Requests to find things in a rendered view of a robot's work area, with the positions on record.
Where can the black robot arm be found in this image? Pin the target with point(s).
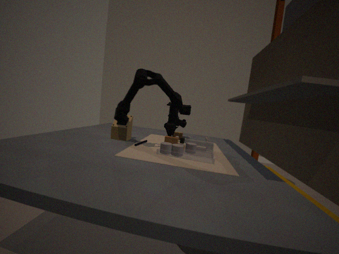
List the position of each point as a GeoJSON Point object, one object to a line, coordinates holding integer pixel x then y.
{"type": "Point", "coordinates": [176, 105]}

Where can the tan jar with black lid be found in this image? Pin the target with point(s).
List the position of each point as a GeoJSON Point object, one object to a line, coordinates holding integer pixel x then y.
{"type": "Point", "coordinates": [182, 142]}

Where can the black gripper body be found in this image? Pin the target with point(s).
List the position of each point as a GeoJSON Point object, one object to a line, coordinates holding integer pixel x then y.
{"type": "Point", "coordinates": [171, 121]}

